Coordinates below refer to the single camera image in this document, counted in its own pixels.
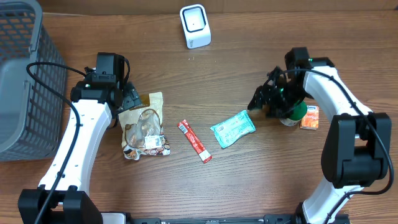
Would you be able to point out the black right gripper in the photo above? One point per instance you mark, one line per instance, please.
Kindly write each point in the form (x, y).
(270, 94)

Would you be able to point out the beige brown snack pouch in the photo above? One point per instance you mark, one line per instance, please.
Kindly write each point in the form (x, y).
(143, 131)

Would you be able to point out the teal tissue pack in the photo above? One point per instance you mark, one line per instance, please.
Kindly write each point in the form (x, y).
(229, 131)

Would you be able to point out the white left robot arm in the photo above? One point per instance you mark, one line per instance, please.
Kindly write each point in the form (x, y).
(62, 195)

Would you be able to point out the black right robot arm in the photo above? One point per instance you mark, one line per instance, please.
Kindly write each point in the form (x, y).
(355, 158)

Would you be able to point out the green lid jar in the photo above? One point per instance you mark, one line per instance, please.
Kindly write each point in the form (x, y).
(298, 113)

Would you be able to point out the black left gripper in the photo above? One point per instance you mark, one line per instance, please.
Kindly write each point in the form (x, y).
(131, 97)

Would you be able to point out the red white snack packet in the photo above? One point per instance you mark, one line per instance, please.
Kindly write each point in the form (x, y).
(197, 145)

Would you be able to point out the white barcode scanner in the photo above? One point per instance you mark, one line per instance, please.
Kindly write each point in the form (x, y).
(195, 25)

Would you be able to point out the orange Kleenex tissue pack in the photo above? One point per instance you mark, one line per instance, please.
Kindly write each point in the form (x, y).
(311, 118)

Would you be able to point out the grey plastic mesh basket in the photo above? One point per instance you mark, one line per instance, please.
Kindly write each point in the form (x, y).
(30, 114)

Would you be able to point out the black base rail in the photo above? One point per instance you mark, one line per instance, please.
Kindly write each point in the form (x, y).
(202, 220)

